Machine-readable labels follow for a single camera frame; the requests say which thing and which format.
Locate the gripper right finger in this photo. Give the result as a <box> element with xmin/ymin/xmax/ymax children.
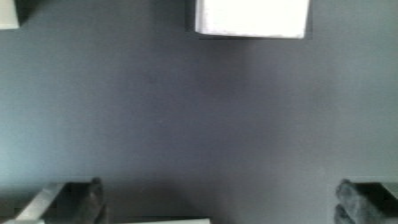
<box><xmin>334</xmin><ymin>179</ymin><xmax>398</xmax><ymax>224</ymax></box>

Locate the white table leg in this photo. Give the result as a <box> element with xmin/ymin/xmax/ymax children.
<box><xmin>0</xmin><ymin>0</ymin><xmax>19</xmax><ymax>30</ymax></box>
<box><xmin>195</xmin><ymin>0</ymin><xmax>311</xmax><ymax>39</ymax></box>

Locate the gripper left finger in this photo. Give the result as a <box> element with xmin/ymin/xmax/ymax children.
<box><xmin>11</xmin><ymin>178</ymin><xmax>108</xmax><ymax>224</ymax></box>

